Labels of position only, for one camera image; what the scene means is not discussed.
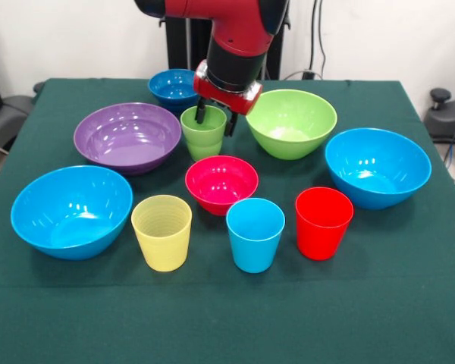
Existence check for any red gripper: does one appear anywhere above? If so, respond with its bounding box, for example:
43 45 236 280
192 60 264 138

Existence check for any green bowl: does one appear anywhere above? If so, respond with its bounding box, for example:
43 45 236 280
245 89 338 161

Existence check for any purple bowl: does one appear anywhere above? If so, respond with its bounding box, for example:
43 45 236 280
73 102 182 176

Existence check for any large light blue bowl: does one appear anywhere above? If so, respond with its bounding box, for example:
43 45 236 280
10 165 134 261
324 127 433 211

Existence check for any small dark blue bowl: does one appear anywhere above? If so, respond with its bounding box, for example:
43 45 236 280
148 68 200 114

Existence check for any pink bowl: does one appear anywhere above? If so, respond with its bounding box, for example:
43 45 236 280
184 155 260 217

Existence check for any light blue cup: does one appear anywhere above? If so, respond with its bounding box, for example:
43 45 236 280
225 197 286 274

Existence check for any yellow cup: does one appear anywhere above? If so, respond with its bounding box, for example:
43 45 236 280
130 194 193 272

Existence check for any red cup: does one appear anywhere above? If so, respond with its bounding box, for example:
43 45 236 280
295 187 355 262

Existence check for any dark green tablecloth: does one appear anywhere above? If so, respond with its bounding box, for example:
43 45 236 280
0 77 455 364

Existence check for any black wall cable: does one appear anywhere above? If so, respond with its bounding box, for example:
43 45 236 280
280 0 327 80

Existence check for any grey pedestal foot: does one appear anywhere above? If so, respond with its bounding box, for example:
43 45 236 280
0 94 36 152
423 87 455 140

